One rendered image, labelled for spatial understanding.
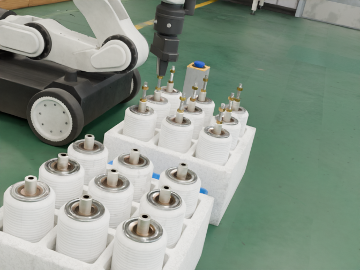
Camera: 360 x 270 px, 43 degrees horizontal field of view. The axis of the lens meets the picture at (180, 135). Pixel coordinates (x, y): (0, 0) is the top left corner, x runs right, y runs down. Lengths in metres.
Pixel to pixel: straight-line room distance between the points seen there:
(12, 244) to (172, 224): 0.30
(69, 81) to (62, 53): 0.19
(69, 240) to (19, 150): 0.79
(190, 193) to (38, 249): 0.34
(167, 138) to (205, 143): 0.11
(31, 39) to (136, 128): 0.65
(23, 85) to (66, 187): 0.79
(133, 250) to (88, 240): 0.09
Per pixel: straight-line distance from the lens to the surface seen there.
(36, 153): 1.62
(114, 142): 1.37
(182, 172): 1.04
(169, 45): 1.40
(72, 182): 1.00
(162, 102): 1.47
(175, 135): 1.32
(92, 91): 1.69
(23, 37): 1.85
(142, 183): 1.07
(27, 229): 0.94
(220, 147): 1.30
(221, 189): 1.31
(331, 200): 1.70
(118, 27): 1.70
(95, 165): 1.10
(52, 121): 1.65
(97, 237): 0.89
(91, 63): 1.72
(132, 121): 1.36
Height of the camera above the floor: 0.76
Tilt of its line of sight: 24 degrees down
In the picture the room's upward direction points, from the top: 11 degrees clockwise
